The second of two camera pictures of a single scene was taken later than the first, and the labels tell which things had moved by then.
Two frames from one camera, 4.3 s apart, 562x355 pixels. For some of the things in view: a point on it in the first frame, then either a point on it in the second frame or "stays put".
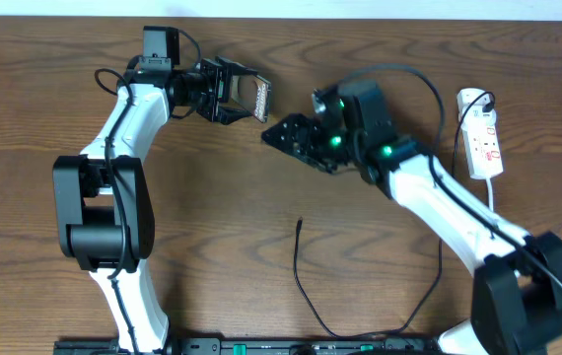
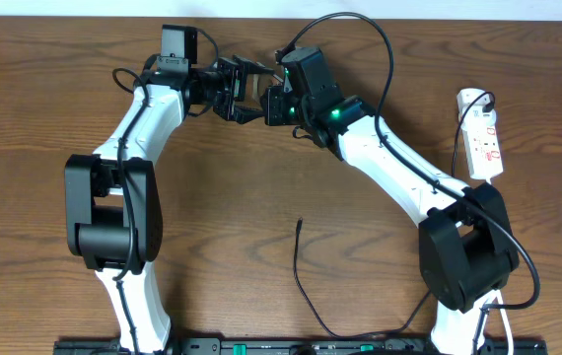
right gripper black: [295, 122] -> [273, 98]
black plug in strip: [489, 106] stays put
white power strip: [481, 134] stays put
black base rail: [255, 346] stays put
